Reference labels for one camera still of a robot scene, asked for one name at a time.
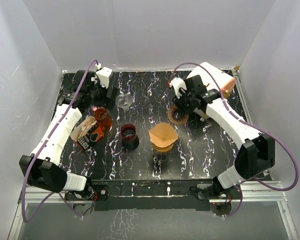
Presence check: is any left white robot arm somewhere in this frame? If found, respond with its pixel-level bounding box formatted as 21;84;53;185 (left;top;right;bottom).
19;67;119;200

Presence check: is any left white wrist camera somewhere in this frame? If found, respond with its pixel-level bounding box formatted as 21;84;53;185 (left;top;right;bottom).
95;67;113;89

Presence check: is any clear glass server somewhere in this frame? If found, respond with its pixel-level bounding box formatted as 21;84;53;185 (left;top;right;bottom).
153;150;169;162

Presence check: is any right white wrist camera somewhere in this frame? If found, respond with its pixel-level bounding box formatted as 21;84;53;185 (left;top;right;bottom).
168;77;187;99

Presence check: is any orange coffee filter box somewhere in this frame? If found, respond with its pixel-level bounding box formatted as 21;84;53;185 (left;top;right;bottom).
70;116;104;152

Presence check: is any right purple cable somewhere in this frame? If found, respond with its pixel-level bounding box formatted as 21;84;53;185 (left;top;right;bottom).
169;62;300;218

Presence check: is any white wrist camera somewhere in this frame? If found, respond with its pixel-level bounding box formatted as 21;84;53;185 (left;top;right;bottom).
95;67;113;89
168;77;187;99

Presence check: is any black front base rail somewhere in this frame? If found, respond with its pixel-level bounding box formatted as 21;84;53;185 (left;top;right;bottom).
65;179;241;211

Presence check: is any white orange coffee grinder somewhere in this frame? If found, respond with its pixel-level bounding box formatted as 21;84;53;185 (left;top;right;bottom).
189;61;236;122

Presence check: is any brown paper coffee filter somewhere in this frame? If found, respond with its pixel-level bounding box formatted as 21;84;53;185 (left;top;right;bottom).
148;122;178;148

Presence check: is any dark brown wooden ring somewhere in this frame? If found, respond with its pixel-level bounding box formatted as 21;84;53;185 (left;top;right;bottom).
167;104;190;125

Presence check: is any red black dripper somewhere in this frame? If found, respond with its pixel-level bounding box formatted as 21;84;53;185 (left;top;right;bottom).
120;123;139;150

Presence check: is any clear ribbed glass dripper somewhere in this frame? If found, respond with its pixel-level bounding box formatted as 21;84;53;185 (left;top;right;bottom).
115;93;134;111

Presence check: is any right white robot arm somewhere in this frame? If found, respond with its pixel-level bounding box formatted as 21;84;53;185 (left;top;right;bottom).
168;75;275;199

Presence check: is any orange glass carafe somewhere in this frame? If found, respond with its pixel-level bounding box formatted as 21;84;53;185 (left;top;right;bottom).
93;107;112;132

